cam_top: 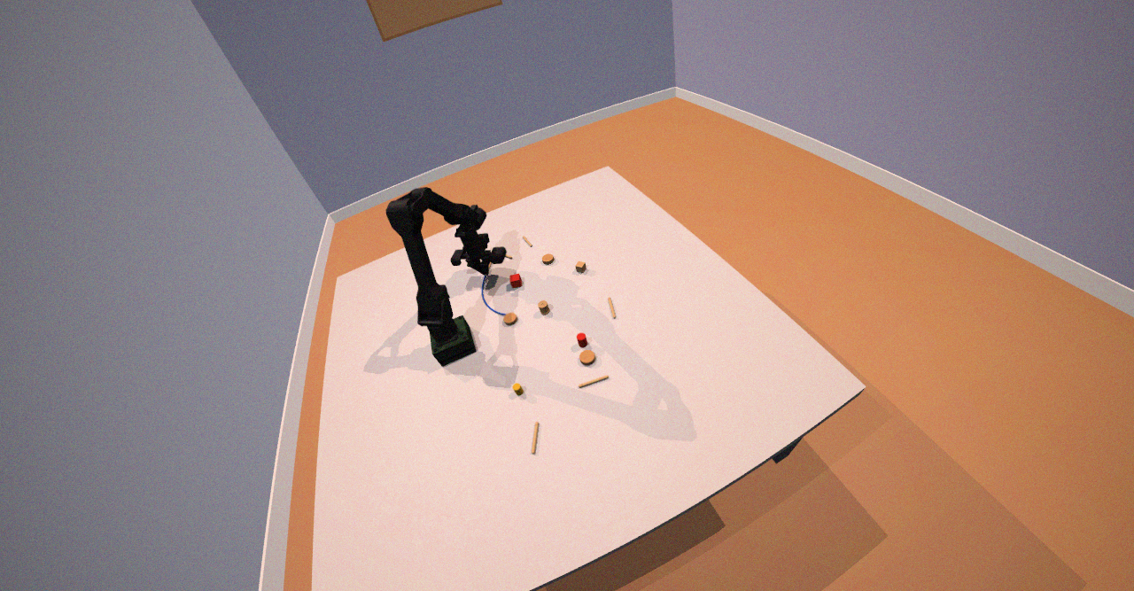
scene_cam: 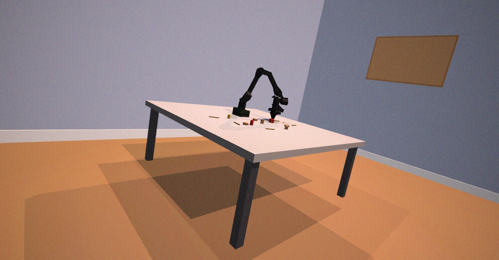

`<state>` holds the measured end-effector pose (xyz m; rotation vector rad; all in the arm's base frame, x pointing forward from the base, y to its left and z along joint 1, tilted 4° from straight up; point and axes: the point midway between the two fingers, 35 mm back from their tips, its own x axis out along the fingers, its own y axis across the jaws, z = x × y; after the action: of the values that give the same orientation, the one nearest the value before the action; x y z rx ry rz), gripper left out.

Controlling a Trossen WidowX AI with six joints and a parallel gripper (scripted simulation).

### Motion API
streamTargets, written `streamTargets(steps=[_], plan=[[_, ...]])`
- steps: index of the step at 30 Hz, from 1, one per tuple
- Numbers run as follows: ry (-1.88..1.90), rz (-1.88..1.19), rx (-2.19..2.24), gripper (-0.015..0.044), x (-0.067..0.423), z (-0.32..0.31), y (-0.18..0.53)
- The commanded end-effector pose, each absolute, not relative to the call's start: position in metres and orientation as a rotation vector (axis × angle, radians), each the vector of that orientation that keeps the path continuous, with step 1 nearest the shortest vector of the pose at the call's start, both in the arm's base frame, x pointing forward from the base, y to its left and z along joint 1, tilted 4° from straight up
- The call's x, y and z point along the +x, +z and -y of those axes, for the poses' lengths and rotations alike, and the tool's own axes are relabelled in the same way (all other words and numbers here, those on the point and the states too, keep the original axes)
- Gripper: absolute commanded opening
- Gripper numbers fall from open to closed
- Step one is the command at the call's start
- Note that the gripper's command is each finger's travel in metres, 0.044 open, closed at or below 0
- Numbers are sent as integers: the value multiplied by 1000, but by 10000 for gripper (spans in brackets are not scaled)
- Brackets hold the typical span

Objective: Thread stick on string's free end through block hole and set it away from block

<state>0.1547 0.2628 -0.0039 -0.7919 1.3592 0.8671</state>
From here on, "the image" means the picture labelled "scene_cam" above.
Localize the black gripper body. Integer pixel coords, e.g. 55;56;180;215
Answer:
268;103;281;115

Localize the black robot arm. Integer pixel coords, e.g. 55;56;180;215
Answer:
237;67;288;110

